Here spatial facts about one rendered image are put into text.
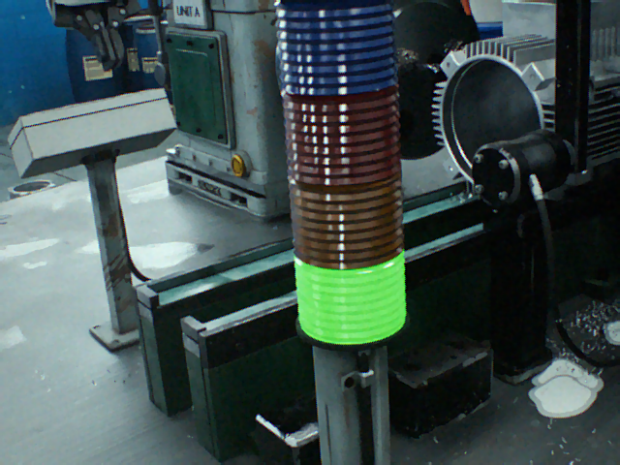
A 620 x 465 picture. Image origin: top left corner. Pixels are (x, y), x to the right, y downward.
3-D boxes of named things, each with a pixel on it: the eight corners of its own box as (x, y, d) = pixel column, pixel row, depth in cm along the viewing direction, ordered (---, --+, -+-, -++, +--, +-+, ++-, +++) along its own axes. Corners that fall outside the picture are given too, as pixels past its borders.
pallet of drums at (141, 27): (206, 92, 675) (197, -1, 650) (263, 105, 615) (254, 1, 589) (66, 122, 609) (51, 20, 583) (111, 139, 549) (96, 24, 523)
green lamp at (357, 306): (359, 293, 52) (356, 223, 50) (428, 325, 47) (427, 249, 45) (278, 324, 48) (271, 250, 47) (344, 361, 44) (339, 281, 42)
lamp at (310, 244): (356, 223, 50) (353, 148, 48) (427, 249, 45) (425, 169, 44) (271, 250, 47) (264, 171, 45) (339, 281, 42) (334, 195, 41)
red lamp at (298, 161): (353, 148, 48) (348, 71, 47) (425, 169, 44) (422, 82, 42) (264, 171, 45) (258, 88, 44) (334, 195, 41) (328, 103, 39)
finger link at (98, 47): (74, 11, 93) (91, 65, 93) (100, 8, 95) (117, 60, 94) (67, 23, 96) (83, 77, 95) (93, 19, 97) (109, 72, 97)
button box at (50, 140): (157, 147, 100) (143, 106, 100) (179, 128, 94) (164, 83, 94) (18, 180, 91) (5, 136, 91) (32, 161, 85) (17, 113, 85)
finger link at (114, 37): (102, 7, 95) (119, 60, 94) (127, 4, 96) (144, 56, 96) (94, 19, 97) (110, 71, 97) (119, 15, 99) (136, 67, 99)
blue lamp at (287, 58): (348, 71, 47) (343, -12, 45) (422, 82, 42) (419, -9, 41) (258, 88, 44) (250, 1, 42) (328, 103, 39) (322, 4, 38)
